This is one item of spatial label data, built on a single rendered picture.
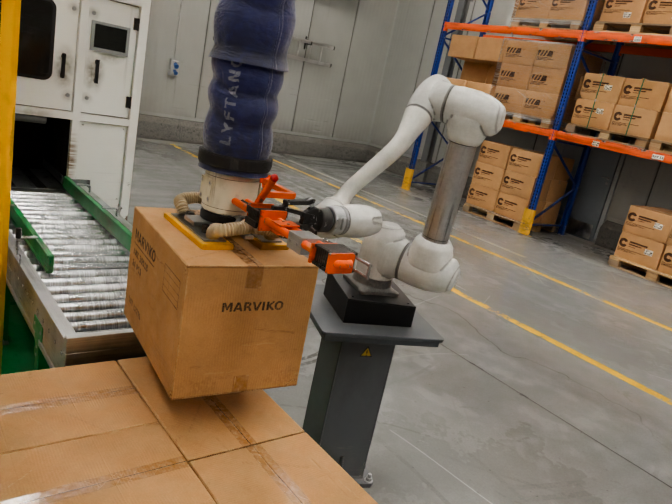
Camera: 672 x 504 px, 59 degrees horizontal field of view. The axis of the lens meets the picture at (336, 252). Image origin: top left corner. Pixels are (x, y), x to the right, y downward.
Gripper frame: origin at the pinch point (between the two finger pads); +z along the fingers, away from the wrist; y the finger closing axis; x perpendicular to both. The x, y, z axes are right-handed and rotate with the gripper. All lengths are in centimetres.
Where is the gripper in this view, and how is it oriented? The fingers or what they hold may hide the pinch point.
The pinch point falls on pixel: (269, 218)
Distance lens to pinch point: 168.7
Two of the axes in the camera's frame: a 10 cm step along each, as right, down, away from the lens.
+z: -7.8, 0.1, -6.3
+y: -2.0, 9.4, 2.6
